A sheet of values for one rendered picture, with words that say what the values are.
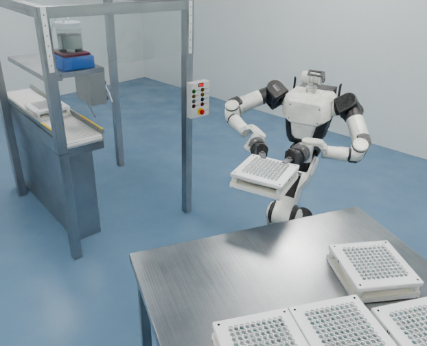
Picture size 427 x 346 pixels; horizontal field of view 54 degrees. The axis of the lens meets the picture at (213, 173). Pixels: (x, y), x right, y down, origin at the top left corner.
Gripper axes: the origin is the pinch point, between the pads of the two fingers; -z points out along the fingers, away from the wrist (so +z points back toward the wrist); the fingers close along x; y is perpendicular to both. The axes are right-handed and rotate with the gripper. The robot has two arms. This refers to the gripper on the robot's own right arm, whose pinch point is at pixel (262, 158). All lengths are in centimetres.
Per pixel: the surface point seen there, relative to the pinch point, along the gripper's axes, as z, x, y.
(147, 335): -53, 60, 54
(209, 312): -81, 20, 30
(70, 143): 67, 21, 109
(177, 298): -74, 20, 41
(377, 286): -79, 12, -27
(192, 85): 107, -7, 32
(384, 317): -92, 12, -23
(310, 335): -98, 12, 2
